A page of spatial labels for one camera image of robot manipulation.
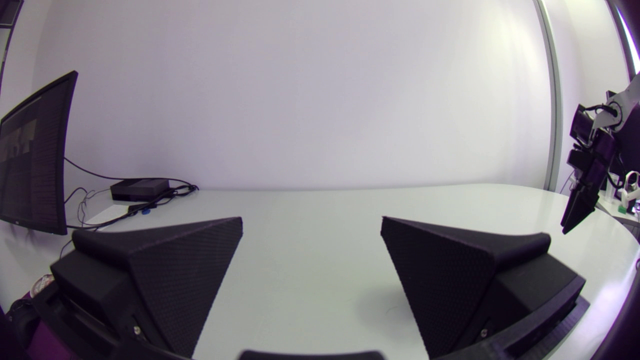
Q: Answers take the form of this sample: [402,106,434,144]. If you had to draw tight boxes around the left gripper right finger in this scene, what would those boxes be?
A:
[381,216,587,359]

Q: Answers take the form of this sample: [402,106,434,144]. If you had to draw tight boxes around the black cable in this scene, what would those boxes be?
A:
[64,157,195,188]
[67,184,200,231]

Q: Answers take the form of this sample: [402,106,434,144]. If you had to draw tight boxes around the dark screen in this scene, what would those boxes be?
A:
[0,70,79,236]

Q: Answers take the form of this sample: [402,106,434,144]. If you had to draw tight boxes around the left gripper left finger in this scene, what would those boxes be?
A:
[50,216,244,360]

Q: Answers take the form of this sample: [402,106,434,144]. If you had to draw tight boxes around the black power brick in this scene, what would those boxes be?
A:
[110,178,171,202]

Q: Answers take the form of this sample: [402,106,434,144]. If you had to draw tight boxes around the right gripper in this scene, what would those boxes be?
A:
[560,131,618,235]

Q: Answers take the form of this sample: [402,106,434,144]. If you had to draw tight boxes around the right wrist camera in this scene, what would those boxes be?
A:
[571,104,597,147]

